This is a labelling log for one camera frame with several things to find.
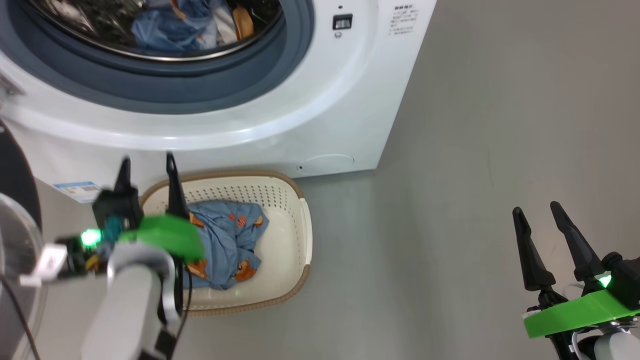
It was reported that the white front-load washing machine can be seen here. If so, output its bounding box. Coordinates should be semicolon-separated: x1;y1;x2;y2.
0;0;437;203

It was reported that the blue cartoon print garment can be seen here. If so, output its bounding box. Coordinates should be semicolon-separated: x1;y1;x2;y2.
182;200;270;291

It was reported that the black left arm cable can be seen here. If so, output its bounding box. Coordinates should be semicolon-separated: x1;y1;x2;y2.
157;260;193;360

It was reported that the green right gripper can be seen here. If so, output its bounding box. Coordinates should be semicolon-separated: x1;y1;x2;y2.
512;201;640;340

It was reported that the steel drum with laundry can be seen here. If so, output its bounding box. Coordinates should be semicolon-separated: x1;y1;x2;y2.
25;0;286;62

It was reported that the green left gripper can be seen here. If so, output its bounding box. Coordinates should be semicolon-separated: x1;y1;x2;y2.
55;152;206;276

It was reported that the teal plug left camera cable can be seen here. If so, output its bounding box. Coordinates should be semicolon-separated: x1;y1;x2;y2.
100;216;126;253

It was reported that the cream perforated laundry basket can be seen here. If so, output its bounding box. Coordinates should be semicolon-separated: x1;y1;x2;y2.
139;170;313;317

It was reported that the blue energy label sticker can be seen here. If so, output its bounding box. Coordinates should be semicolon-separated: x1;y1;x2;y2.
52;181;103;203

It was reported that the round white filter cover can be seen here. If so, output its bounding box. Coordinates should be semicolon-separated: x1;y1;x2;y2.
297;154;356;177

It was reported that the cream and blue cartoon garment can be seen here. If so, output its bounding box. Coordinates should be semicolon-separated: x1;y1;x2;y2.
131;0;256;53

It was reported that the washing machine glass door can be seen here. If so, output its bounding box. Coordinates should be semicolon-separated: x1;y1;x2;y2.
0;120;46;360

